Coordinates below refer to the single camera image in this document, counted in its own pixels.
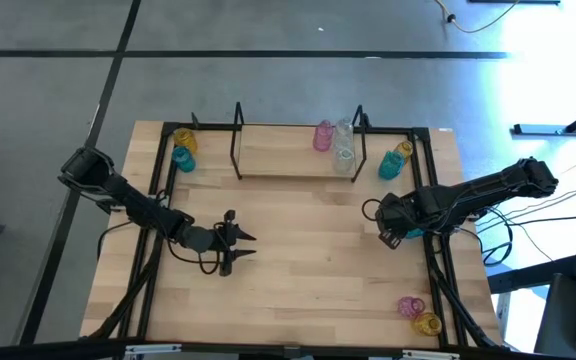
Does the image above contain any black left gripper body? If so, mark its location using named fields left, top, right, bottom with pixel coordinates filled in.
left=182, top=209, right=239, bottom=277

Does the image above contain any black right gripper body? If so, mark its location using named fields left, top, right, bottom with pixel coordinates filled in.
left=375, top=193, right=422, bottom=250

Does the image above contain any teal bulbous flared glass vase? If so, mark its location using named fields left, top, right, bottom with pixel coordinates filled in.
left=377, top=149, right=407, bottom=181

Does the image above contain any yellow slim glass vase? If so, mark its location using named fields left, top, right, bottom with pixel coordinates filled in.
left=395, top=139, right=415, bottom=162

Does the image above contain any clear round-shouldered glass vase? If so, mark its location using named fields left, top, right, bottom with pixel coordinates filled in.
left=332, top=149, right=357, bottom=176

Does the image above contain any teal square diamond-pattern glass vase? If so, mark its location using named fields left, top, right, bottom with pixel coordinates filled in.
left=171, top=145, right=198, bottom=174

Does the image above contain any pink bulbous flared glass vase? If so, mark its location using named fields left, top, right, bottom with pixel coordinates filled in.
left=397, top=295, right=427, bottom=321

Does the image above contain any clear tall-necked glass vase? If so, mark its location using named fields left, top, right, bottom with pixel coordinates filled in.
left=335, top=117, right=355, bottom=141

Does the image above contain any pink ribbed narrow-necked glass vase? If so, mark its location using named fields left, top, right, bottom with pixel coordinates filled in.
left=312, top=119, right=335, bottom=153

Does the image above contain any yellow diamond-pattern glass vase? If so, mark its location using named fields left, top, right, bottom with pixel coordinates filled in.
left=172, top=127, right=199, bottom=155

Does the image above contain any yellow round ribbed glass vase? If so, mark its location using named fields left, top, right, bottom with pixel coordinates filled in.
left=414, top=312, right=443, bottom=337

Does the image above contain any black desk beam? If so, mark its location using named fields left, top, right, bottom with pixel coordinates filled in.
left=487, top=254, right=576, bottom=296

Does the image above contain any black floor stand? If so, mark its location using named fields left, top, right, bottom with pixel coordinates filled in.
left=511, top=97, right=576, bottom=137

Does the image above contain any black crossbar with silver brackets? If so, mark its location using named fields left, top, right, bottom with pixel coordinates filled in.
left=0, top=335, right=576, bottom=360

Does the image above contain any grey cabinet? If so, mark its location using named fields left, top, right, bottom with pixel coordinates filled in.
left=535, top=272, right=576, bottom=360

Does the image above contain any black metal table frame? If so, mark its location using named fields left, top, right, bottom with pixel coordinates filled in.
left=80, top=119, right=507, bottom=351

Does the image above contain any wooden shelf with black frame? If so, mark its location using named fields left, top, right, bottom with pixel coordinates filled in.
left=230, top=102, right=372, bottom=184

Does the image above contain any black power cable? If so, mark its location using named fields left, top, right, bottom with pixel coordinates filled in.
left=481, top=204, right=576, bottom=267

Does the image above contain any beige floor cable with plug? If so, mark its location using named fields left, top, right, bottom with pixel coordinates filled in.
left=434, top=0, right=522, bottom=35

